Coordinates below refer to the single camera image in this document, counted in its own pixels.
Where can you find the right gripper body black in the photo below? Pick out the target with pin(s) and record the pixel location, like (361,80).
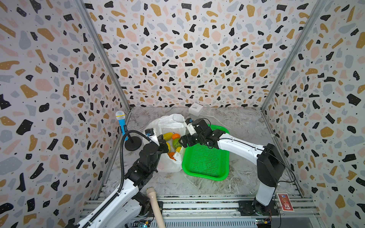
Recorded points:
(189,138)

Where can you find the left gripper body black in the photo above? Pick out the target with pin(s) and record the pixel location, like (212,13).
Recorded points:
(160,149)

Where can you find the orange fruit toy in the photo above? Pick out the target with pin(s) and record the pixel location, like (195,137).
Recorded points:
(171,155)

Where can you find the yellow banana toy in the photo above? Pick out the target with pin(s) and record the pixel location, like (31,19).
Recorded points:
(167,136)

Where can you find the green round fruit toy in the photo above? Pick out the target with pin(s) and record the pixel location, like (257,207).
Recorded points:
(176,143)

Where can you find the white plastic bag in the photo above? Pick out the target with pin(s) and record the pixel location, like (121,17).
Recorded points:
(171,128)

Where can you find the yellow lemon toy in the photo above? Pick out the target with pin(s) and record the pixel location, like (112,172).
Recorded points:
(169,147)

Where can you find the small orange tangerine toy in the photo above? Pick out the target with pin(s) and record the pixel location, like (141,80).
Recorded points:
(175,136)

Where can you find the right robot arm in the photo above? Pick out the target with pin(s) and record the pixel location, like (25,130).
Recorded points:
(270,165)

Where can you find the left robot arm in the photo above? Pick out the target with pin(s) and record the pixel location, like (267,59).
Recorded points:
(126,202)

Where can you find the green plastic basket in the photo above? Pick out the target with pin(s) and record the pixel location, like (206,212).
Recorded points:
(200,161)

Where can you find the white small box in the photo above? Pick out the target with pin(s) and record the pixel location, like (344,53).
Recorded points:
(195,109)

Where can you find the blue toy microphone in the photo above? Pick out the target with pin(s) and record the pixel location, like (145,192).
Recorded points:
(121,116)

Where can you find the red card tag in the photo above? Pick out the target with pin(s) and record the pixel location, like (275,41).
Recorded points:
(285,202)

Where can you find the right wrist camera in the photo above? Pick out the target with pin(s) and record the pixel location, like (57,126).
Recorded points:
(189,125)

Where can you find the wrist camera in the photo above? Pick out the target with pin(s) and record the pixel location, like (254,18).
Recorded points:
(189,125)
(151,135)

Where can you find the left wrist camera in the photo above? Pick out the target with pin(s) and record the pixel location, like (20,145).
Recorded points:
(151,135)

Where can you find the beige wooden handle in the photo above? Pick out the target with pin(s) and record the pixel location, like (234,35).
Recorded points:
(151,193)

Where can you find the metal base rail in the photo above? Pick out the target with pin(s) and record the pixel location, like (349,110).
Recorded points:
(209,211)

